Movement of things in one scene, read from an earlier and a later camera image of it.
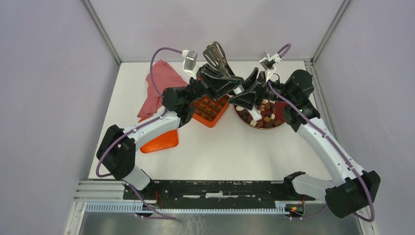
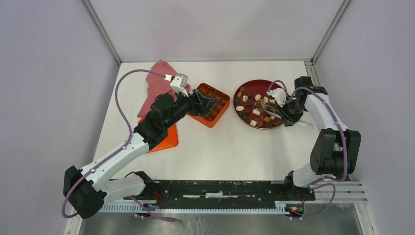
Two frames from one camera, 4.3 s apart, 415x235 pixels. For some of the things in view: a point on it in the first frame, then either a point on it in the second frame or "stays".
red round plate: x=271 y=113 stays
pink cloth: x=164 y=77 stays
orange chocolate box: x=208 y=111 stays
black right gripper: x=248 y=97 -> x=288 y=119
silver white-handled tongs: x=215 y=54 -> x=269 y=108
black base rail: x=218 y=194 stays
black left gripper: x=219 y=82 -> x=195 y=105
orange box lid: x=167 y=140 stays
